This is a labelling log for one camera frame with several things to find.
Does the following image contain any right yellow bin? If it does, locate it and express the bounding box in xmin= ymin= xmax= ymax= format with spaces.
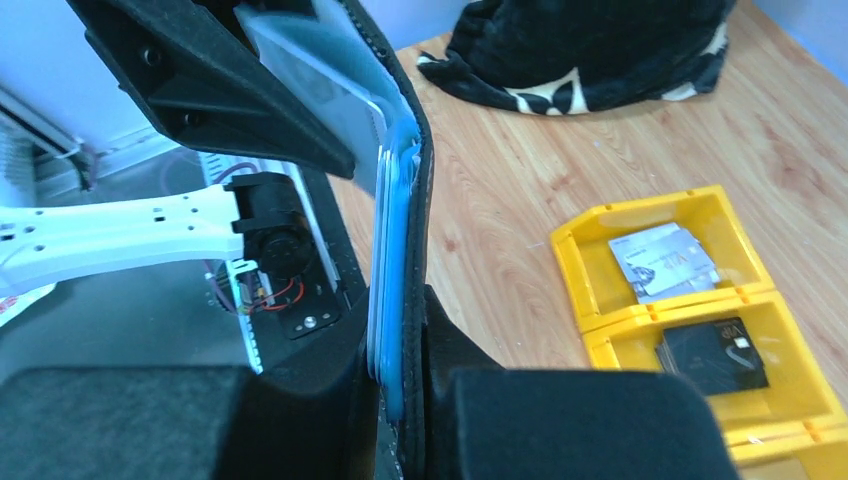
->
xmin=728 ymin=420 xmax=847 ymax=480

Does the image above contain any black cards stack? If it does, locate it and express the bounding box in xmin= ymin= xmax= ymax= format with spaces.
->
xmin=655 ymin=317 xmax=769 ymax=396

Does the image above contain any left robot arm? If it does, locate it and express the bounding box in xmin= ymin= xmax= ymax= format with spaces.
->
xmin=1 ymin=1 xmax=356 ymax=296

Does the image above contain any left yellow bin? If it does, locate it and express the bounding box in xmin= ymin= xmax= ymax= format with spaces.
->
xmin=551 ymin=185 xmax=775 ymax=333

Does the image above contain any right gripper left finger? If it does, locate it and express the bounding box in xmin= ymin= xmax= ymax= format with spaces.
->
xmin=1 ymin=368 xmax=265 ymax=479

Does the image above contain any yellow bin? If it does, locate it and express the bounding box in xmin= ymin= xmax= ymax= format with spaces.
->
xmin=728 ymin=420 xmax=847 ymax=480
xmin=583 ymin=292 xmax=847 ymax=444
xmin=551 ymin=185 xmax=775 ymax=333

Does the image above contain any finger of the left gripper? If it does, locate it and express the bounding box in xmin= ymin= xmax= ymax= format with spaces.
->
xmin=69 ymin=1 xmax=355 ymax=179

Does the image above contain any silver cards stack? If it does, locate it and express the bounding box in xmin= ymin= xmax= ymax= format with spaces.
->
xmin=608 ymin=223 xmax=720 ymax=304

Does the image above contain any black floral blanket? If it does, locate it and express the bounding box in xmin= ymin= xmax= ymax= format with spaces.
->
xmin=417 ymin=0 xmax=736 ymax=116

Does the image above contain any middle yellow bin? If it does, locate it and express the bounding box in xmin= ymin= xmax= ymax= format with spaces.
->
xmin=583 ymin=292 xmax=847 ymax=444

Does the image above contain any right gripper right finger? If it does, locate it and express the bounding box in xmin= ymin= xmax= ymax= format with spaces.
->
xmin=423 ymin=290 xmax=738 ymax=479

